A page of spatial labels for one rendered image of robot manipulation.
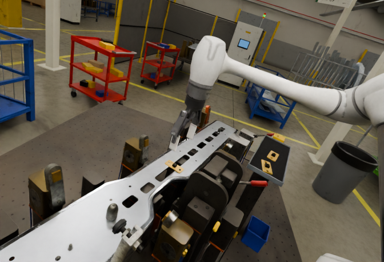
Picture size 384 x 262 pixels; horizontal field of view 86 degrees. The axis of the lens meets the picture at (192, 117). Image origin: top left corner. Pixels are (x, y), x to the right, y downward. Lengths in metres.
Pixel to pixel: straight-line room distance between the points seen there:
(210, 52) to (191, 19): 7.44
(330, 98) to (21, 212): 1.26
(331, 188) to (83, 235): 3.09
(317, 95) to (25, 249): 0.94
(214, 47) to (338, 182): 2.89
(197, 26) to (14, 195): 7.49
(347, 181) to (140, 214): 2.91
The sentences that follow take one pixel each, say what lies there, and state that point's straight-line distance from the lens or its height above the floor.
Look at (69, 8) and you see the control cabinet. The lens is 11.08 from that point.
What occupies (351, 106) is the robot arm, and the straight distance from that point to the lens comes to 0.88.
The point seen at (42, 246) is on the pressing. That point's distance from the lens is 0.69.
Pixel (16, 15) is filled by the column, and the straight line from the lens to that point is 7.94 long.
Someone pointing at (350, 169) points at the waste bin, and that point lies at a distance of 3.26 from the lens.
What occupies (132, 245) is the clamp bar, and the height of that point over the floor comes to 1.20.
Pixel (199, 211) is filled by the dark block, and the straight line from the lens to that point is 0.63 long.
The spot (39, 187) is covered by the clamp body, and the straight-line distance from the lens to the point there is 0.75.
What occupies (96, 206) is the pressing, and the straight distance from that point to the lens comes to 0.75.
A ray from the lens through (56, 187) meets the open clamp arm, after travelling 0.73.
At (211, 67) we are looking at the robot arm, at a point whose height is 1.46.
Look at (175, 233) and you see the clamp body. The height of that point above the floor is 1.07.
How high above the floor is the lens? 1.57
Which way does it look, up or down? 24 degrees down
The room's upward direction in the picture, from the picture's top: 18 degrees clockwise
